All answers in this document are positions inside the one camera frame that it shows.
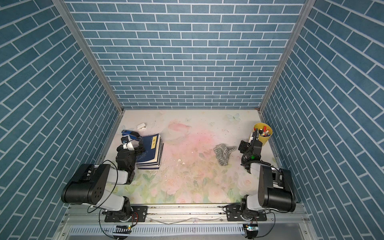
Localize blue black stapler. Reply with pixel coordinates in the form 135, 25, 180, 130
122, 130, 142, 141

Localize grey striped cloth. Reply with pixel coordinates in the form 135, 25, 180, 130
214, 144, 237, 166

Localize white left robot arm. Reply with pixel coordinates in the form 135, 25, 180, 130
61, 140, 148, 225

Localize pens in cup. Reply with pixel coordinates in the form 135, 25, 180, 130
254, 125, 273, 137

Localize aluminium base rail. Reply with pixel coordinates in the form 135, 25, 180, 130
61, 204, 310, 228

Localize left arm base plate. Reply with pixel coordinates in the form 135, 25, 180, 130
102, 206, 148, 224

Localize blue book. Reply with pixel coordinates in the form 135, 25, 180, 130
136, 134, 164, 170

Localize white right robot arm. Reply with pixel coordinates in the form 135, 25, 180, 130
239, 129, 296, 221

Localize yellow pen cup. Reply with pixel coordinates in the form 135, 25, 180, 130
254, 123, 273, 146

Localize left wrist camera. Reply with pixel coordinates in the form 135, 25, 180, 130
121, 136, 135, 151

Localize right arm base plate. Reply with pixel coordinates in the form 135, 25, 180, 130
222, 204, 267, 222

